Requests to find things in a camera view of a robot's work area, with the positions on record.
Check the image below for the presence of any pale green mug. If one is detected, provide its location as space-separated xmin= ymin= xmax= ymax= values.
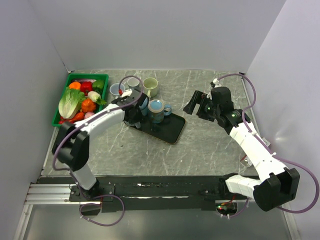
xmin=142 ymin=77 xmax=159 ymax=98

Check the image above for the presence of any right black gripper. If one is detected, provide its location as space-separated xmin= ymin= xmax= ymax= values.
xmin=183 ymin=90 xmax=221 ymax=123

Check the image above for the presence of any blue mug tan rim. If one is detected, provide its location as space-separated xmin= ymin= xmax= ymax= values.
xmin=148 ymin=99 xmax=172 ymax=124

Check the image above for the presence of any green toy pepper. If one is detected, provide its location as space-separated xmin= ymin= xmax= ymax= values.
xmin=92 ymin=79 xmax=105 ymax=93

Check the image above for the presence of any toy cabbage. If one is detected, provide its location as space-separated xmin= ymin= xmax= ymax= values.
xmin=58 ymin=88 xmax=85 ymax=120

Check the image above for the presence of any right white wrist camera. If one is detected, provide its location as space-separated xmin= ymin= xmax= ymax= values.
xmin=210 ymin=78 xmax=222 ymax=89

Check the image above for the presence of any orange toy carrot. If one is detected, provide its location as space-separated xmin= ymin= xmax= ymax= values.
xmin=70 ymin=112 xmax=85 ymax=123

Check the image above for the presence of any red toy pepper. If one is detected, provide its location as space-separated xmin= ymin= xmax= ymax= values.
xmin=80 ymin=81 xmax=93 ymax=96

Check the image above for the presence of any pink toy onion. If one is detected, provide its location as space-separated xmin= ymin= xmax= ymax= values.
xmin=84 ymin=112 xmax=95 ymax=119

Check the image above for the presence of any dark grey mug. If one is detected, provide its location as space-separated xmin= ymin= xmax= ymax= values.
xmin=124 ymin=121 xmax=141 ymax=129

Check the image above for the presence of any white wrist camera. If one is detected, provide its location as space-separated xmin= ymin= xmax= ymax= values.
xmin=210 ymin=78 xmax=222 ymax=89
xmin=119 ymin=89 xmax=133 ymax=99

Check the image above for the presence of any green plastic crate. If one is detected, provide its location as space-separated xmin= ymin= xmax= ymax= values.
xmin=52 ymin=73 xmax=109 ymax=127

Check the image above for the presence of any red toy chili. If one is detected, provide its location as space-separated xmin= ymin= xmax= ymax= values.
xmin=58 ymin=119 xmax=74 ymax=125

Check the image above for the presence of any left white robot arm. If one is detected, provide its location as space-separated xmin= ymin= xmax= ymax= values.
xmin=52 ymin=89 xmax=149 ymax=201

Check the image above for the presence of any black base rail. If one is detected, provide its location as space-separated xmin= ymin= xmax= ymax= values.
xmin=69 ymin=176 xmax=245 ymax=213

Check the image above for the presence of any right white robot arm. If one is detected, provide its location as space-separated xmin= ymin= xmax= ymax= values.
xmin=183 ymin=86 xmax=300 ymax=212

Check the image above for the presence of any black serving tray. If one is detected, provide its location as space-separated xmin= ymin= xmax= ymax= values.
xmin=133 ymin=113 xmax=186 ymax=145

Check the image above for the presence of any white footed mug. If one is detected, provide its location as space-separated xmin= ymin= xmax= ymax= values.
xmin=109 ymin=83 xmax=126 ymax=99

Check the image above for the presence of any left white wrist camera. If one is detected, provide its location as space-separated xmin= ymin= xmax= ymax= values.
xmin=119 ymin=89 xmax=133 ymax=99

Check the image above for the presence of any light blue hexagonal mug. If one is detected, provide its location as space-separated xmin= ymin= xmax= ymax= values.
xmin=139 ymin=97 xmax=149 ymax=116

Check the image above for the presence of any small slate grey mug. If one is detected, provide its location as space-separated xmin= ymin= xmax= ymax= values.
xmin=127 ymin=77 xmax=141 ymax=90

